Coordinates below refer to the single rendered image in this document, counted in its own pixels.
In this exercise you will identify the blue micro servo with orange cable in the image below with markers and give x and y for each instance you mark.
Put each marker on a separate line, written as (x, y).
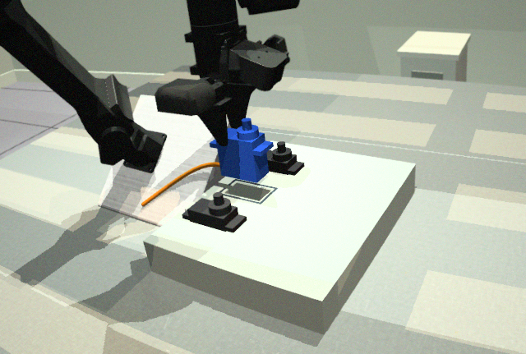
(244, 157)

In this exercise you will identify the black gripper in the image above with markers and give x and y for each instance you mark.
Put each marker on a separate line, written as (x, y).
(208, 98)

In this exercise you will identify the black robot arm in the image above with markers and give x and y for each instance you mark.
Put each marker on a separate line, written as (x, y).
(103, 105)

